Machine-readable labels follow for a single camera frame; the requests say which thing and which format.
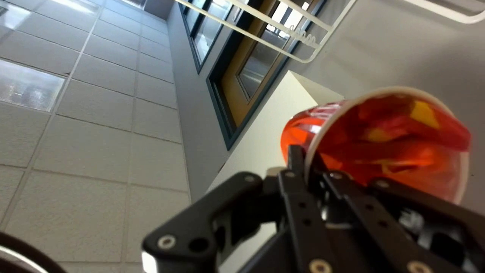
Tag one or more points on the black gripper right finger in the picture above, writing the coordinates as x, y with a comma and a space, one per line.
395, 222

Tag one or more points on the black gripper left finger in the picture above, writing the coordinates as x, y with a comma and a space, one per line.
243, 228

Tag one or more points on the red candy wrapper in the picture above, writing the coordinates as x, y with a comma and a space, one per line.
364, 126

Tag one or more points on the red plastic cup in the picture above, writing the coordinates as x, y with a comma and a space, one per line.
304, 129

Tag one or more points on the ceiling light panel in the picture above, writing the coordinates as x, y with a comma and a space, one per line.
14, 16
31, 85

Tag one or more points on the glazed door with dark frame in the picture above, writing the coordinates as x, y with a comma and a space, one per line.
237, 85

